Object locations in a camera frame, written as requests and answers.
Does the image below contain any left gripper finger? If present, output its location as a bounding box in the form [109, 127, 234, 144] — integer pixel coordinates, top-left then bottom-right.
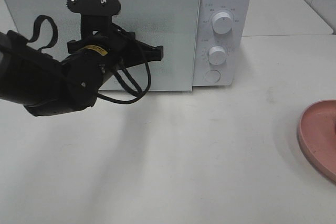
[67, 40, 89, 55]
[134, 40, 164, 64]

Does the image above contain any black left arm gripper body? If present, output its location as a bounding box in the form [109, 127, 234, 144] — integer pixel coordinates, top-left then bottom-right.
[65, 31, 140, 88]

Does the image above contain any white microwave door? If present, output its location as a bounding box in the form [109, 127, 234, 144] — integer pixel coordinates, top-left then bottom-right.
[5, 0, 200, 91]

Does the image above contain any round white door button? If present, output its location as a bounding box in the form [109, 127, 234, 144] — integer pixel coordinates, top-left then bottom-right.
[205, 70, 221, 83]

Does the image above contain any white timer knob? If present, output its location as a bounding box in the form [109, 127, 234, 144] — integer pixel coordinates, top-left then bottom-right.
[208, 46, 227, 66]

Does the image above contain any pink plate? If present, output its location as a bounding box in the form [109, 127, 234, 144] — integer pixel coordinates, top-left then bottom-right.
[297, 100, 335, 183]

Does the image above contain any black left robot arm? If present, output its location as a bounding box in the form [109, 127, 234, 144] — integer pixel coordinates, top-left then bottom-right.
[1, 30, 163, 116]

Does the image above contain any upper white power knob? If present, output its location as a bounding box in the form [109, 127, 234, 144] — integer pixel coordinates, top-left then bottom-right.
[211, 10, 233, 35]

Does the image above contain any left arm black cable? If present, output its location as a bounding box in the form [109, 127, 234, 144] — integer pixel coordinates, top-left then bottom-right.
[27, 15, 152, 105]

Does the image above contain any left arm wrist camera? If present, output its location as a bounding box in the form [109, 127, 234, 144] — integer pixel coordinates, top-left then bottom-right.
[66, 0, 121, 39]

